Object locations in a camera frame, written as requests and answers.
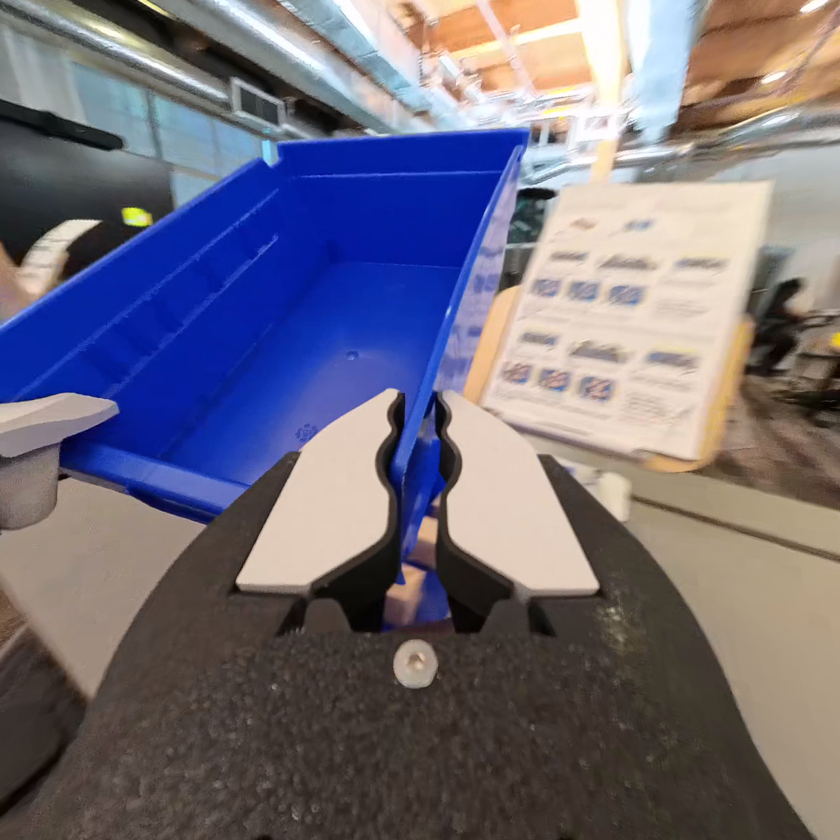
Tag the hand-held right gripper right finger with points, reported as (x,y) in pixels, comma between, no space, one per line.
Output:
(518,518)

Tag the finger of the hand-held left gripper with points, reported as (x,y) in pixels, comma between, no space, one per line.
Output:
(46,420)

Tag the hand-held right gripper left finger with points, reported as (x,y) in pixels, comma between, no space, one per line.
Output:
(328,512)

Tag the wooden cube with blue stripe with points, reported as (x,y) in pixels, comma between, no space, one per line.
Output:
(403,600)
(425,541)

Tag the blue plastic bin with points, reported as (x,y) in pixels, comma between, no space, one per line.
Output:
(262,295)
(433,604)

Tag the grey desk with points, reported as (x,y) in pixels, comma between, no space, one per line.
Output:
(722,623)

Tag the white paper strip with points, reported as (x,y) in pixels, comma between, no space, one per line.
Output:
(52,253)

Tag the yellow clip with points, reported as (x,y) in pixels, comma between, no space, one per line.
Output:
(136,217)

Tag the printed instruction sheet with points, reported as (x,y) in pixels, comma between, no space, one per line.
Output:
(623,315)

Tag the large black screen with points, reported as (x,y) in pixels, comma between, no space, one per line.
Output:
(65,190)

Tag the white air vent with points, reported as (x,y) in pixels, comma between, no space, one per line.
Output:
(259,103)

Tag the black camera bar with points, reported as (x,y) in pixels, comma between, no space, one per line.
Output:
(59,128)

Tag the smooth silver ventilation duct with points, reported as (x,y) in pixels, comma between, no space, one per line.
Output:
(131,52)

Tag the ribbed silver ventilation duct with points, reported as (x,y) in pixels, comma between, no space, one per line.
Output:
(367,65)

